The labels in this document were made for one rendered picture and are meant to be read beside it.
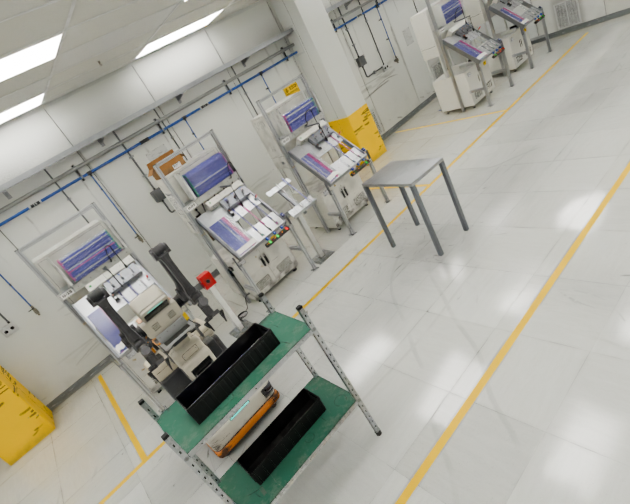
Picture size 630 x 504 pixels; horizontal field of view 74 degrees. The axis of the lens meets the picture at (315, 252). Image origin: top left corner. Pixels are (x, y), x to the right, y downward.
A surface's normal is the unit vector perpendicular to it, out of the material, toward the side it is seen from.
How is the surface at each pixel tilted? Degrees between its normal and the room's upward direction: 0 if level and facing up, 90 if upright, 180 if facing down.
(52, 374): 90
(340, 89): 90
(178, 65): 90
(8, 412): 90
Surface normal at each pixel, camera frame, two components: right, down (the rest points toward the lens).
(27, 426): 0.59, 0.08
